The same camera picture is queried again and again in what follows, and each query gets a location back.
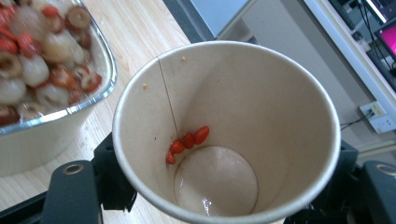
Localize monitor with pink screen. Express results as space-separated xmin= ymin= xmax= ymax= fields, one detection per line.
xmin=374 ymin=18 xmax=396 ymax=62

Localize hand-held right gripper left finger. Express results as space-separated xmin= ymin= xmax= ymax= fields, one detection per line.
xmin=39 ymin=132 xmax=138 ymax=224

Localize foil food container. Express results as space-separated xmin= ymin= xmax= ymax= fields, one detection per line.
xmin=0 ymin=0 xmax=119 ymax=178

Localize black hanging cables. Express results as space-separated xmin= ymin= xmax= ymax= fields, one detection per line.
xmin=339 ymin=108 xmax=375 ymax=131

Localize brown paper cup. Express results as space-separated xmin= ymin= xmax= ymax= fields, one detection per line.
xmin=111 ymin=40 xmax=342 ymax=224

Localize red goji berry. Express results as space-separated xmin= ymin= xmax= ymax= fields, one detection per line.
xmin=181 ymin=133 xmax=197 ymax=150
xmin=169 ymin=139 xmax=187 ymax=155
xmin=194 ymin=125 xmax=211 ymax=146
xmin=164 ymin=150 xmax=177 ymax=166

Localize white power strip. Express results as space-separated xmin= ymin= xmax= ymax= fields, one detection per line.
xmin=359 ymin=100 xmax=396 ymax=135

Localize pile of dried fruit pieces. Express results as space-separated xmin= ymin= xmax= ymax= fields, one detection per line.
xmin=0 ymin=0 xmax=104 ymax=127

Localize white cabinet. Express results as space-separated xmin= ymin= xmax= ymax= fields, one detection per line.
xmin=189 ymin=0 xmax=254 ymax=39

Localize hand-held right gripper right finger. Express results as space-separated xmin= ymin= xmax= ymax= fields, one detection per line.
xmin=284 ymin=139 xmax=396 ymax=224

